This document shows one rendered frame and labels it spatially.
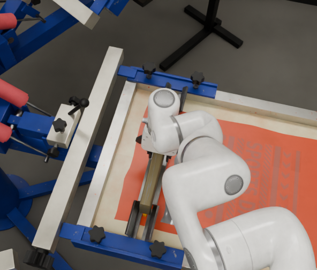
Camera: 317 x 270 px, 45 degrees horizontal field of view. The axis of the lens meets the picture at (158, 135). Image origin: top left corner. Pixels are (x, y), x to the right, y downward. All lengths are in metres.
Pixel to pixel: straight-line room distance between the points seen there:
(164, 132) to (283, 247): 0.38
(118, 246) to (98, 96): 0.46
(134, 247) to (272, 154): 0.53
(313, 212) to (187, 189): 0.70
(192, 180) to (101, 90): 0.70
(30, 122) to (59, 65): 1.50
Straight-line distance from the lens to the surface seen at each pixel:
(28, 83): 2.64
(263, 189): 1.22
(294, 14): 3.17
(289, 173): 1.27
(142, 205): 1.05
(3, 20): 1.37
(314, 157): 1.33
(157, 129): 0.85
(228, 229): 0.59
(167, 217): 1.14
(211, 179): 0.61
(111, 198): 1.16
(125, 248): 1.07
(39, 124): 1.21
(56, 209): 1.08
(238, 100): 1.31
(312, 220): 1.24
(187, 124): 0.86
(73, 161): 1.13
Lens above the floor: 2.05
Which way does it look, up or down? 61 degrees down
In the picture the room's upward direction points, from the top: 4 degrees clockwise
